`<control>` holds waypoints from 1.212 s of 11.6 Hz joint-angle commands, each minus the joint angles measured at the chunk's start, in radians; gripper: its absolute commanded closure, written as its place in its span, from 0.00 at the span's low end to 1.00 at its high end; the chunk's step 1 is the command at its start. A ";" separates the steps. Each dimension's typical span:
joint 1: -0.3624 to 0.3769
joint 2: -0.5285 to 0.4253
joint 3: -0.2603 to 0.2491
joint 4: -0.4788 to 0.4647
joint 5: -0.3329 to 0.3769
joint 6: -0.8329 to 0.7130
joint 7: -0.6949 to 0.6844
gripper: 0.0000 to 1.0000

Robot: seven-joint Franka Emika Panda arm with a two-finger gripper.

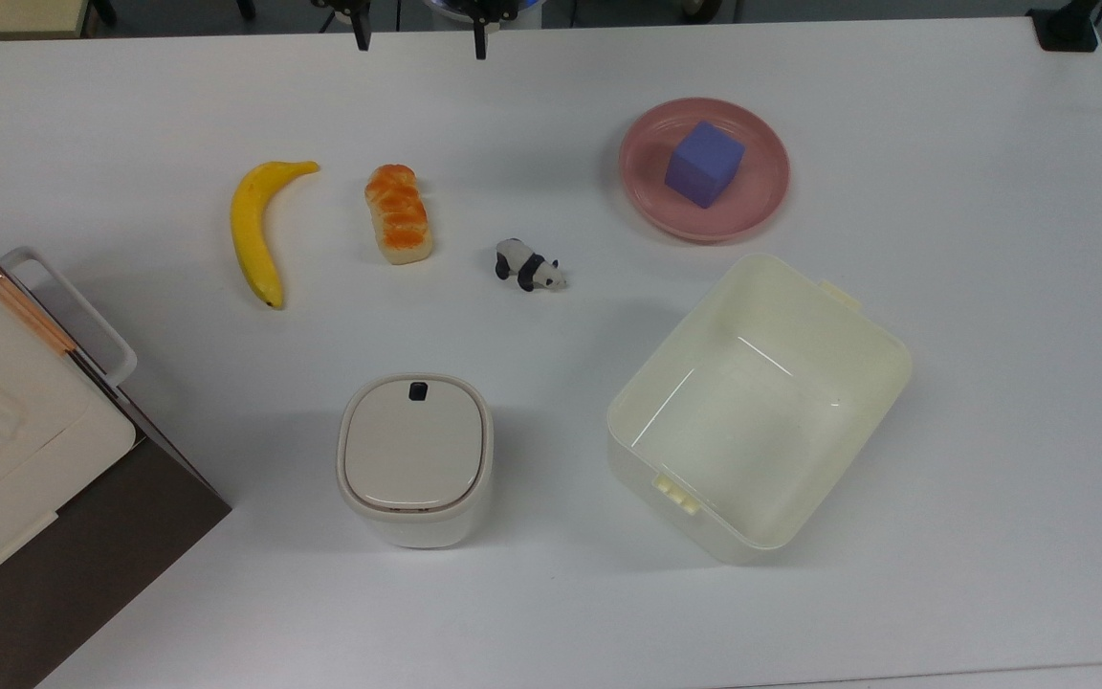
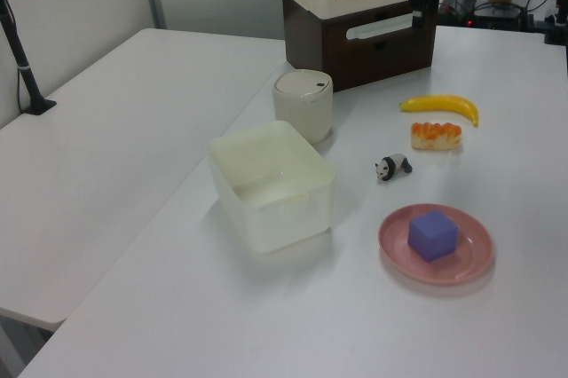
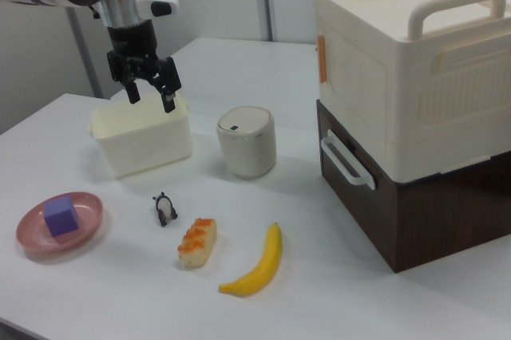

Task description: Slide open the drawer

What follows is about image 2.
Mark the black camera stand pole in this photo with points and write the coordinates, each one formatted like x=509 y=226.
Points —
x=20 y=63

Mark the black desk clamp mount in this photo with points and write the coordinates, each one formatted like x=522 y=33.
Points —
x=557 y=23

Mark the dark brown wooden cabinet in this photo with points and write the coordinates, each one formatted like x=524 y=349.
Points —
x=306 y=36

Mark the black electronics box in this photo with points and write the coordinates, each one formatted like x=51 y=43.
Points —
x=492 y=14

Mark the yellow toy banana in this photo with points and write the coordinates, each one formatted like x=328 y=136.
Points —
x=444 y=103

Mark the white open plastic bin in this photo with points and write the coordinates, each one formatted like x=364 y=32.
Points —
x=270 y=191

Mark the purple cube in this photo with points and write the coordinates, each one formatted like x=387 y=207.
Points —
x=432 y=236

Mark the toy bread with orange topping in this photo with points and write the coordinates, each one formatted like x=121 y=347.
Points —
x=437 y=135

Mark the black and white panda figure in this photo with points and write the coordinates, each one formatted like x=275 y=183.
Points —
x=392 y=166

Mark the cream trash can with lid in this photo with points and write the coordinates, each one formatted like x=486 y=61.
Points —
x=304 y=105

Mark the pink plate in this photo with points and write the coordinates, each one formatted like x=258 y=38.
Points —
x=470 y=258

